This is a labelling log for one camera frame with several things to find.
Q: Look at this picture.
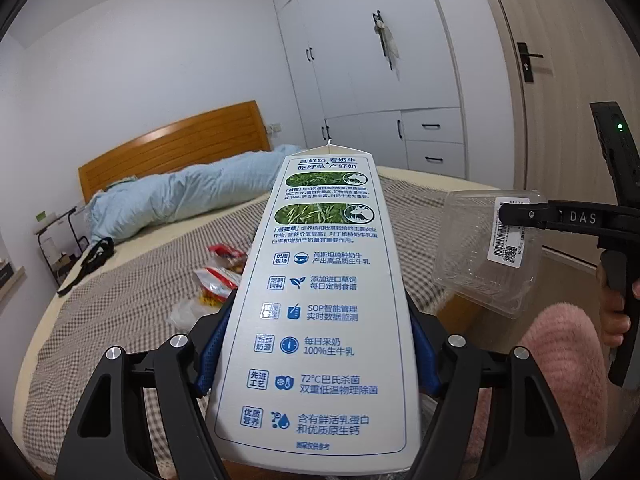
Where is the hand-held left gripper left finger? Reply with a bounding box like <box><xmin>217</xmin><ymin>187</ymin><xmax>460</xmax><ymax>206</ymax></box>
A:
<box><xmin>59</xmin><ymin>309</ymin><xmax>233</xmax><ymax>480</ymax></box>

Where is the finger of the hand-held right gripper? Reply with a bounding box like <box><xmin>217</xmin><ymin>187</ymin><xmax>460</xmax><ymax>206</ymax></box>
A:
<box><xmin>497</xmin><ymin>200</ymin><xmax>623</xmax><ymax>233</ymax></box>

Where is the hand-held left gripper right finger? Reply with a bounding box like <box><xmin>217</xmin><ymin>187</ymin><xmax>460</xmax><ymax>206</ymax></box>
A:
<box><xmin>405</xmin><ymin>290</ymin><xmax>583</xmax><ymax>480</ymax></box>

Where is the red white snack bag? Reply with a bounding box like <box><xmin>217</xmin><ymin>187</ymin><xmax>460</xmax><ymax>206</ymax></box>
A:
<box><xmin>194</xmin><ymin>266</ymin><xmax>243</xmax><ymax>306</ymax></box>

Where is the clear plastic container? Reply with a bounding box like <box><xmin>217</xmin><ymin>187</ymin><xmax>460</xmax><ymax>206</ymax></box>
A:
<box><xmin>432</xmin><ymin>189</ymin><xmax>547</xmax><ymax>320</ymax></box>

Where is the small red snack packet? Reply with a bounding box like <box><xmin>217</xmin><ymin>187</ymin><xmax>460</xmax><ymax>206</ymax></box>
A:
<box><xmin>206</xmin><ymin>244</ymin><xmax>249</xmax><ymax>271</ymax></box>

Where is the white milk carton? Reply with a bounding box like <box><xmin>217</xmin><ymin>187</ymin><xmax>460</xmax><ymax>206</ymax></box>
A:
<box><xmin>206</xmin><ymin>144</ymin><xmax>421</xmax><ymax>473</ymax></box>

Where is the person's right hand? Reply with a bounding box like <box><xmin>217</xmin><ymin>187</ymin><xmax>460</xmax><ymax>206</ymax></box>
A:
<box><xmin>597</xmin><ymin>300</ymin><xmax>633</xmax><ymax>348</ymax></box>

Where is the beige door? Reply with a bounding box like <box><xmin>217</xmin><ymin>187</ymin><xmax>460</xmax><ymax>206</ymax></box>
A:
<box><xmin>480</xmin><ymin>0</ymin><xmax>640</xmax><ymax>271</ymax></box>

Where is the checked bedspread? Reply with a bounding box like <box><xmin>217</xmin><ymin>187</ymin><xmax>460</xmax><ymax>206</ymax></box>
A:
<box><xmin>17</xmin><ymin>165</ymin><xmax>501</xmax><ymax>480</ymax></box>

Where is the pink fluffy rug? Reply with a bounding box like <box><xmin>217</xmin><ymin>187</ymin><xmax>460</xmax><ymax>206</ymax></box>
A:
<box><xmin>472</xmin><ymin>304</ymin><xmax>610</xmax><ymax>480</ymax></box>

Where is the light blue duvet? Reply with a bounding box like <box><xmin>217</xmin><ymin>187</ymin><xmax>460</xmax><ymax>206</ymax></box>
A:
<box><xmin>82</xmin><ymin>144</ymin><xmax>306</xmax><ymax>247</ymax></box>

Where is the black bedside rack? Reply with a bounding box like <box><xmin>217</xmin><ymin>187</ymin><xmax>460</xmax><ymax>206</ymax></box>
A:
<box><xmin>32</xmin><ymin>200</ymin><xmax>91</xmax><ymax>286</ymax></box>

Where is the wooden headboard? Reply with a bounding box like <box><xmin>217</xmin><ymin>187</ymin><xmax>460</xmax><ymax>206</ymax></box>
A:
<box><xmin>77</xmin><ymin>101</ymin><xmax>273</xmax><ymax>201</ymax></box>

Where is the hanging pale cloth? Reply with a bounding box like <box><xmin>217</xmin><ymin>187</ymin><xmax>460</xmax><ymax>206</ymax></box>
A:
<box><xmin>371</xmin><ymin>9</ymin><xmax>402</xmax><ymax>81</ymax></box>

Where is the white wardrobe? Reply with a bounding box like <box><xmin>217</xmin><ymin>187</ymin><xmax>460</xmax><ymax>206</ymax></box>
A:
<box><xmin>267</xmin><ymin>0</ymin><xmax>468</xmax><ymax>181</ymax></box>

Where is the black door handle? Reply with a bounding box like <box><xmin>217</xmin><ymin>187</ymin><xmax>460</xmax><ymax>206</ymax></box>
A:
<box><xmin>516</xmin><ymin>41</ymin><xmax>545</xmax><ymax>84</ymax></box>

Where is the black strap bag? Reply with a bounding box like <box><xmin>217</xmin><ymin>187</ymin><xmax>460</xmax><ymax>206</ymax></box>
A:
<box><xmin>56</xmin><ymin>236</ymin><xmax>117</xmax><ymax>297</ymax></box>

